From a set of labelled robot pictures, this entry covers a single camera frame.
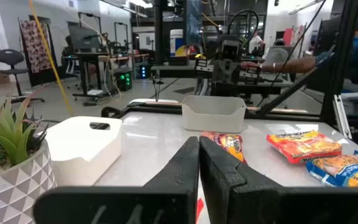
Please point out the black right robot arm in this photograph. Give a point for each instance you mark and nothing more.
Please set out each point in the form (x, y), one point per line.
(225, 90)

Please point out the computer tower with blue lights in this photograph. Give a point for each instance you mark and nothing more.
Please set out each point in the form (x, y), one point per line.
(144, 71)

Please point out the succulent in white patterned pot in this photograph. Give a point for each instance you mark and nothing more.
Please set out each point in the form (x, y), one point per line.
(11, 186)

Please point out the computer tower with green lights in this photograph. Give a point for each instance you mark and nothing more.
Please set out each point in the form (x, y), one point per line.
(123, 81)

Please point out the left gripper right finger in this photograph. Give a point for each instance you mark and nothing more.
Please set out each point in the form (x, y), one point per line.
(259, 205)

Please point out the white plastic bin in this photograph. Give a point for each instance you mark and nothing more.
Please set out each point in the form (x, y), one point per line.
(82, 155)
(213, 118)

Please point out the white and blue barrel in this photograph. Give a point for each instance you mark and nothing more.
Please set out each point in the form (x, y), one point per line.
(176, 43)

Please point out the black workbench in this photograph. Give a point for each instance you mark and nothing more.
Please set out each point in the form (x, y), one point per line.
(172, 71)

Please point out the black desk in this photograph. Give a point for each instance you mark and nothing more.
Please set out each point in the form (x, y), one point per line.
(85, 77)

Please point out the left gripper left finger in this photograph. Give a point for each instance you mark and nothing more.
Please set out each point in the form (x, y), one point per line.
(154, 202)

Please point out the orange Maruchan noodle pack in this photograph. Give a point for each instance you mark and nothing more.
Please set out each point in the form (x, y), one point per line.
(303, 146)

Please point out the black office chair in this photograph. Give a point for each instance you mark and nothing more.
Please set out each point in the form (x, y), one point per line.
(11, 57)

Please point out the red Maruchan noodle pack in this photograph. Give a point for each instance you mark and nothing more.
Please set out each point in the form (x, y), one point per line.
(232, 144)

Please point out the silver metal rail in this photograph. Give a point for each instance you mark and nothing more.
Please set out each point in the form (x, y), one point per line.
(342, 118)

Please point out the dark red patterned panel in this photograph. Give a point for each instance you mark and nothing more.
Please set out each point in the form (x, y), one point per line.
(36, 46)

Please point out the blue Maruchan noodle pack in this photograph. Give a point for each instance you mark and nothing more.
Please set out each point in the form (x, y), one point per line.
(340, 171)

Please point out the black monitor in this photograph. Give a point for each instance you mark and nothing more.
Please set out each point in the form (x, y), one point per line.
(84, 39)

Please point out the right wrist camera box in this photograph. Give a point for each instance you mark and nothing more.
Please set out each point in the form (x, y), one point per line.
(230, 49)

